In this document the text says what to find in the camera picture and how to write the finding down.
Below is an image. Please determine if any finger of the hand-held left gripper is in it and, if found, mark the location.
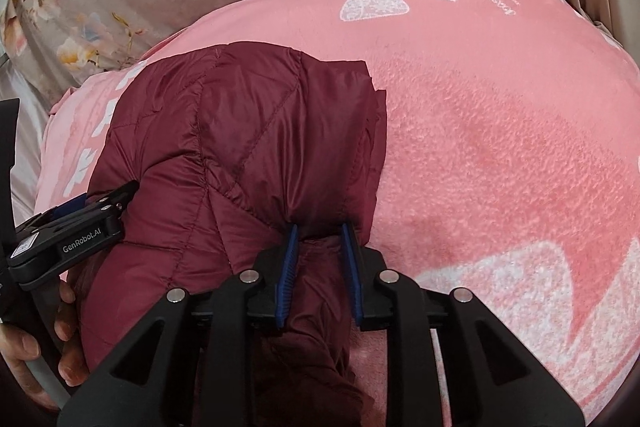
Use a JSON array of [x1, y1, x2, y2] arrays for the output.
[[30, 198, 90, 233], [84, 180, 141, 220]]

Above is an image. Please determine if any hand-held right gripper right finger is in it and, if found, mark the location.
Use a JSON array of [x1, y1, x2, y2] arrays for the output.
[[341, 223, 586, 427]]

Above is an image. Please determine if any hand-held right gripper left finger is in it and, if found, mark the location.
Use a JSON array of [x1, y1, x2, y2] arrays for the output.
[[56, 223, 301, 427]]

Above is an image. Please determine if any maroon quilted jacket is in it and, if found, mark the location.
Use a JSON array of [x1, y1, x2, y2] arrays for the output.
[[75, 43, 390, 427]]

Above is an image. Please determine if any person's left hand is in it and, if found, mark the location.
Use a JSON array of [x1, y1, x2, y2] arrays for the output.
[[0, 267, 90, 410]]

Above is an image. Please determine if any pale grey bed sheet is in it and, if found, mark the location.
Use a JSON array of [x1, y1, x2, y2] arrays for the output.
[[0, 57, 51, 228]]

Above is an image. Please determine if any pink plush blanket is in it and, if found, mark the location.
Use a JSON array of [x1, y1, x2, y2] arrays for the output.
[[34, 0, 640, 427]]

